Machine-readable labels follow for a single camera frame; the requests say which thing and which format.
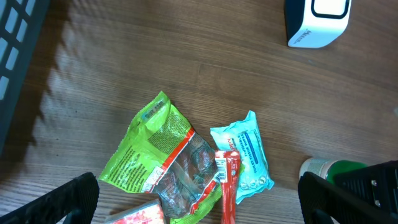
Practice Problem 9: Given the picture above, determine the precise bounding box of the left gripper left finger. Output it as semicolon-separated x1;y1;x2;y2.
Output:
1;172;100;224

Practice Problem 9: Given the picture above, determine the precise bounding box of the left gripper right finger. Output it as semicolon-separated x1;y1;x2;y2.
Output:
298;172;397;224

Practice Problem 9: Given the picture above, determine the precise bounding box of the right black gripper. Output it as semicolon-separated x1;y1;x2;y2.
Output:
334;161;397;214

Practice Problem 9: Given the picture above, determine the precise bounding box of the green lid jar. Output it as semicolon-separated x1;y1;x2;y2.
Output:
299;157;368;184

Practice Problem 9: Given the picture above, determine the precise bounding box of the red small tissue pack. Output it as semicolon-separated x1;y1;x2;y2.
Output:
104;199;166;224

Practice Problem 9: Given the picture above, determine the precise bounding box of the teal wipes pack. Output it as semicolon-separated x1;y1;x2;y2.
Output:
210;110;274;204

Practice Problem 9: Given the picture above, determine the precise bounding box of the red stick packet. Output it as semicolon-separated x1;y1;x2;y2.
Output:
215;151;241;224

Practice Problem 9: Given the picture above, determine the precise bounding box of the green snack bag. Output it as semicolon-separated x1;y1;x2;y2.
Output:
99;92;223;223

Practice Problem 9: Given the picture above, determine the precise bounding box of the white barcode scanner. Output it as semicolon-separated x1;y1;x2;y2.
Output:
284;0;352;49

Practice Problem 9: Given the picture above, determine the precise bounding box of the grey plastic mesh basket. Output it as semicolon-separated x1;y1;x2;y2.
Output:
1;0;50;152

